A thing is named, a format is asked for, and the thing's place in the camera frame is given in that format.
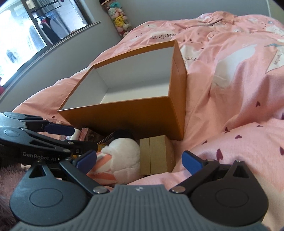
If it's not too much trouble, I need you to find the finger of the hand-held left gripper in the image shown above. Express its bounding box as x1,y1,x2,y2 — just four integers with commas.
13,112,75,136
22,128,98,155

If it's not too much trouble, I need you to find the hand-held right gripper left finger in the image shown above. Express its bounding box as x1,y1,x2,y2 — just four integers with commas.
28,150,110,196

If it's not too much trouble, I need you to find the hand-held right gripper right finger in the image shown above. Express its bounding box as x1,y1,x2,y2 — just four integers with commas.
172,151,252,195

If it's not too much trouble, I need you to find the pink glitter box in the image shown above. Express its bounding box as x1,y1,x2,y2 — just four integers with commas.
79,128,98,141

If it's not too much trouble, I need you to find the small kraft cardboard box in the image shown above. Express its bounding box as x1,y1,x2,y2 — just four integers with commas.
139,135,176,176

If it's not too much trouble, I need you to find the white black orange plush toy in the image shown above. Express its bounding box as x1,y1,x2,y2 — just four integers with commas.
101,130,142,185

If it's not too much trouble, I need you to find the orange cardboard box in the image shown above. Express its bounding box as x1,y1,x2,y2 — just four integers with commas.
57,39,188,141

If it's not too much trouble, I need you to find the white floral cup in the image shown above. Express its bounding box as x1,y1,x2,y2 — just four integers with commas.
70,128,81,141

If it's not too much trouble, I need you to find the pink white striped item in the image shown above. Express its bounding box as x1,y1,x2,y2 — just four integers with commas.
85,153,118,185

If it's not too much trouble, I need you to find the pink printed blanket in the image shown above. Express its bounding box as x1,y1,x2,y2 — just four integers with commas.
11,8,284,231

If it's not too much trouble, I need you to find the hanging black garment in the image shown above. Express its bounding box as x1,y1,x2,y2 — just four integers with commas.
41,17,61,45

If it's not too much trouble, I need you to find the window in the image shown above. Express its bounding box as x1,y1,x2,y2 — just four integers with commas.
0,0,101,88

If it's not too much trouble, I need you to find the clear tube of plush toys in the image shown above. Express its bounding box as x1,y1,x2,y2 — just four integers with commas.
100,0,132,38

